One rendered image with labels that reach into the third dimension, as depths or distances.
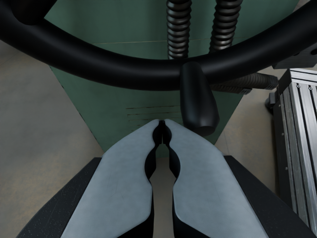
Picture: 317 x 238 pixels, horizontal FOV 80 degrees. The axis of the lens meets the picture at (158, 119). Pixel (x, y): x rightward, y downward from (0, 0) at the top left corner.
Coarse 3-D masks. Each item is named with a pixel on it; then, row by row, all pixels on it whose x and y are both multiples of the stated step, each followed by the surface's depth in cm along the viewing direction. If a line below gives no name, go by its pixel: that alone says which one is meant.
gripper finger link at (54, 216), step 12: (84, 168) 8; (96, 168) 8; (72, 180) 8; (84, 180) 8; (60, 192) 7; (72, 192) 7; (48, 204) 7; (60, 204) 7; (72, 204) 7; (36, 216) 6; (48, 216) 6; (60, 216) 6; (24, 228) 6; (36, 228) 6; (48, 228) 6; (60, 228) 6
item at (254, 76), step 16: (176, 0) 17; (224, 0) 17; (240, 0) 17; (176, 16) 18; (224, 16) 18; (176, 32) 19; (224, 32) 19; (176, 48) 20; (224, 48) 21; (240, 80) 27; (256, 80) 29; (272, 80) 31
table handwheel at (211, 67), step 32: (0, 0) 11; (32, 0) 11; (0, 32) 12; (32, 32) 12; (64, 32) 14; (288, 32) 14; (64, 64) 14; (96, 64) 14; (128, 64) 15; (160, 64) 16; (224, 64) 15; (256, 64) 15
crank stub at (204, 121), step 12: (180, 72) 15; (192, 72) 14; (180, 84) 14; (192, 84) 13; (204, 84) 13; (180, 96) 14; (192, 96) 12; (204, 96) 12; (180, 108) 13; (192, 108) 12; (204, 108) 12; (216, 108) 12; (192, 120) 12; (204, 120) 12; (216, 120) 12; (204, 132) 12
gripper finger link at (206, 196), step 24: (168, 120) 12; (168, 144) 11; (192, 144) 9; (192, 168) 8; (216, 168) 8; (192, 192) 7; (216, 192) 7; (240, 192) 7; (192, 216) 6; (216, 216) 6; (240, 216) 6
